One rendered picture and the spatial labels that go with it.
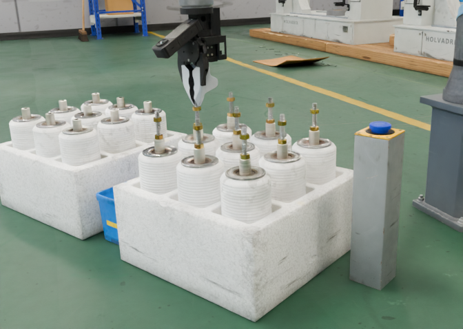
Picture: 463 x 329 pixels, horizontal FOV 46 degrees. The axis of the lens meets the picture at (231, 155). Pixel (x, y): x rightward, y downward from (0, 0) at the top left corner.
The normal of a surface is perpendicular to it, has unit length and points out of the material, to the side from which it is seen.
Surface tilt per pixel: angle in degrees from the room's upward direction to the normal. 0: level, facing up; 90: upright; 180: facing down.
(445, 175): 90
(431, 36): 90
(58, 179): 90
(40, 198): 90
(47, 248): 0
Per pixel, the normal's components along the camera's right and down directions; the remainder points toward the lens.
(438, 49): -0.94, 0.14
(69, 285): -0.04, -0.95
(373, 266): -0.65, 0.25
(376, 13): 0.35, 0.28
